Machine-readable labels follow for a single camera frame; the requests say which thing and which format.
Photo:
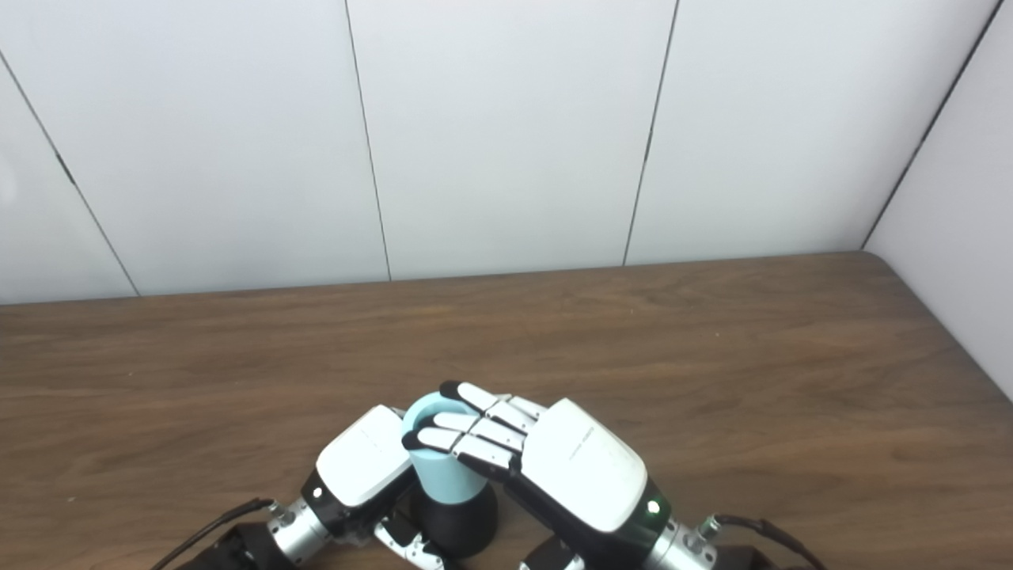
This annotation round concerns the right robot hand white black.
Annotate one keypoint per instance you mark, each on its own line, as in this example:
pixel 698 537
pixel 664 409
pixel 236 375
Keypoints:
pixel 586 467

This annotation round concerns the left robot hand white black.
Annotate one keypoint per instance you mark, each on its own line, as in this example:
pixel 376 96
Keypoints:
pixel 364 459

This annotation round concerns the black nozzle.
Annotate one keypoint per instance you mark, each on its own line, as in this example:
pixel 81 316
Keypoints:
pixel 459 526

